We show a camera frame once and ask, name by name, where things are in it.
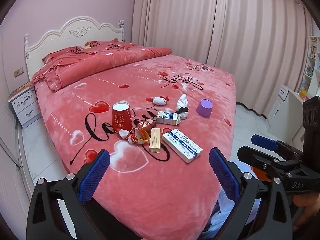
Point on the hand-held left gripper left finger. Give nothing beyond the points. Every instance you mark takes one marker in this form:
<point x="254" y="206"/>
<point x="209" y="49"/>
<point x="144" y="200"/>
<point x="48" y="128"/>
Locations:
<point x="96" y="172"/>

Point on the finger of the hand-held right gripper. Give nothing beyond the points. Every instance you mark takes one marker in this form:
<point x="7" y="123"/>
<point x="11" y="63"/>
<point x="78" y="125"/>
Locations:
<point x="263" y="141"/>
<point x="250" y="155"/>

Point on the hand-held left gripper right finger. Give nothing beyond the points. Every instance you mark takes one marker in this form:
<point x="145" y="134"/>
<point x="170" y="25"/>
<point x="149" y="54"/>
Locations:
<point x="222" y="172"/>

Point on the black scrunchie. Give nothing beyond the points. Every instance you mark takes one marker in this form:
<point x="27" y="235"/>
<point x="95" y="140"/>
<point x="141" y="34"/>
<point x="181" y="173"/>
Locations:
<point x="182" y="110"/>

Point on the small blue white medicine box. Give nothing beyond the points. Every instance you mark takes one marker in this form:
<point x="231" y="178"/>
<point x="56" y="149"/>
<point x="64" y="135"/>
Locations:
<point x="168" y="117"/>

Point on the white black sock toy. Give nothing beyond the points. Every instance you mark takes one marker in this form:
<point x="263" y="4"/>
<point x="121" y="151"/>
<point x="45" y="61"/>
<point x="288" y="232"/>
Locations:
<point x="182" y="101"/>

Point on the person's right hand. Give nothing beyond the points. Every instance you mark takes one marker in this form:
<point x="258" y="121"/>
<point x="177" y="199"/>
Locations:
<point x="303" y="210"/>

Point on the white desk cabinet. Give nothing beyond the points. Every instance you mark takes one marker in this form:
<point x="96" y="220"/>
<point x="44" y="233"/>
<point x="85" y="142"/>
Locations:
<point x="282" y="115"/>

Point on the light blue clothing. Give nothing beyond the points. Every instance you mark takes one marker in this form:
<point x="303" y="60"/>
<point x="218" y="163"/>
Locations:
<point x="220" y="217"/>

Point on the crumpled red white wrapper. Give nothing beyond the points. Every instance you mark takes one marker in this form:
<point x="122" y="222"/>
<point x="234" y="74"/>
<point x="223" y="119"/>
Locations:
<point x="126" y="136"/>

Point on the large blue white medicine box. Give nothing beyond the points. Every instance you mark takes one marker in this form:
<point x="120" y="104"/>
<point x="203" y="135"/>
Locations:
<point x="180" y="143"/>

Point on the pink heart print blanket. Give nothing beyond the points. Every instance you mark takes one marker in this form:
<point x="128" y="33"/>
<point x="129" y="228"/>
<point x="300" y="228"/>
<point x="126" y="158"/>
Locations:
<point x="150" y="180"/>

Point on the red paper cup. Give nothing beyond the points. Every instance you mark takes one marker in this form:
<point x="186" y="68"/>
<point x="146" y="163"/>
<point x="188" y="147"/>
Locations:
<point x="121" y="118"/>

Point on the purple cup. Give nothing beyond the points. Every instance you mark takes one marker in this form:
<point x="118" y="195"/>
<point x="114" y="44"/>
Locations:
<point x="203" y="108"/>

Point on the yellow carton box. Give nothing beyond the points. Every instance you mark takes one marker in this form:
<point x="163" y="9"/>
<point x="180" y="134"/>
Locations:
<point x="155" y="140"/>

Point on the brown plush toy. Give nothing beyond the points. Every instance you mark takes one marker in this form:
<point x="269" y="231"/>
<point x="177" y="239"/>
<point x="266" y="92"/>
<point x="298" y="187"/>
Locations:
<point x="145" y="125"/>

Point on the white bookshelf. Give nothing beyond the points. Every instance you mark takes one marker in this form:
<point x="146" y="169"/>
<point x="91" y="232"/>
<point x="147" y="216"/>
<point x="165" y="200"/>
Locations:
<point x="312" y="65"/>

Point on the white wardrobe door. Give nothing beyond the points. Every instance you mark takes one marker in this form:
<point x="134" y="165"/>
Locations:
<point x="10" y="185"/>

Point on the white nightstand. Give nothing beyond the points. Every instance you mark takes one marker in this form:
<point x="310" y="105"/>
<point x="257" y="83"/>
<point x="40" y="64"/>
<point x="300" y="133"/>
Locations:
<point x="26" y="110"/>

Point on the white cat plush toy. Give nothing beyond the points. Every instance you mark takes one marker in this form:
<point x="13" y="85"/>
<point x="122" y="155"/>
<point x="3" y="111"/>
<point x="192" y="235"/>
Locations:
<point x="158" y="100"/>

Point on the folded pink quilt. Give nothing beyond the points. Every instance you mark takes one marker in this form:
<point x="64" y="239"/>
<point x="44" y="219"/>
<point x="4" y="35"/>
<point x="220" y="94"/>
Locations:
<point x="100" y="62"/>

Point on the pink curtain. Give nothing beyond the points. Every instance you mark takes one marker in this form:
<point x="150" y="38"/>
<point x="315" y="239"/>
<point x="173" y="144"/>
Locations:
<point x="212" y="30"/>

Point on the pink printed pillow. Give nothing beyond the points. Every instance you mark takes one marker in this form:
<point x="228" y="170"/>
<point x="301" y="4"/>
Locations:
<point x="93" y="44"/>

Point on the white bed headboard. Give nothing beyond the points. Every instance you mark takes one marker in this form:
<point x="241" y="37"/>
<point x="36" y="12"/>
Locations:
<point x="75" y="30"/>

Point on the wall socket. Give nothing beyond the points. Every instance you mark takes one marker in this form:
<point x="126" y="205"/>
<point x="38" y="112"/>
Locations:
<point x="18" y="72"/>

